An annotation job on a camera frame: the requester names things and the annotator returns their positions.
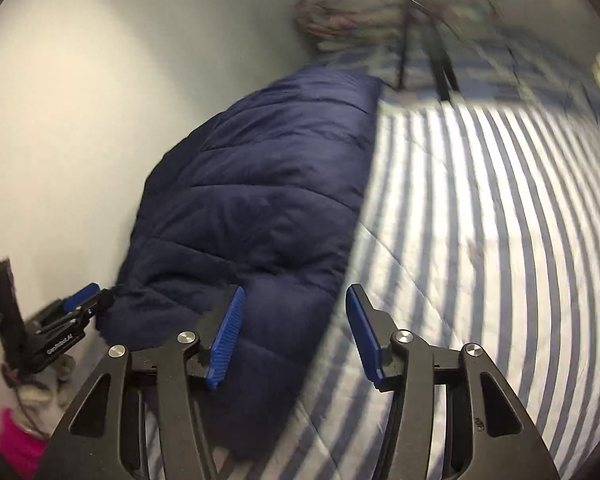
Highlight pink cloth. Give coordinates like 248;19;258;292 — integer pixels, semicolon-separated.
0;407;48;478

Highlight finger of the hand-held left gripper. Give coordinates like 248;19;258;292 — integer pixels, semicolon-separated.
72;287;116;328
55;282;101;313

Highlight bed with striped sheet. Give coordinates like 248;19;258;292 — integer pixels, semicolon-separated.
145;85;600;480

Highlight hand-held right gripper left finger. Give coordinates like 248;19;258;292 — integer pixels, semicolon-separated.
39;285;246;480

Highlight folded floral quilt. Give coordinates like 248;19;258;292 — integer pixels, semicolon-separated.
294;0;496;53

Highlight grey fuzzy cloth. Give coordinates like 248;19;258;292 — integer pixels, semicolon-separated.
17;350;78;433

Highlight black tripod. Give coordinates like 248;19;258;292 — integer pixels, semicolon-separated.
380;0;462;102

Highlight navy puffer jacket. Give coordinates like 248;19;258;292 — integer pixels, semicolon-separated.
96;66;385;463

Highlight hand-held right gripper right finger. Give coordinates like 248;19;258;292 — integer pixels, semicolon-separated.
345;283;562;480

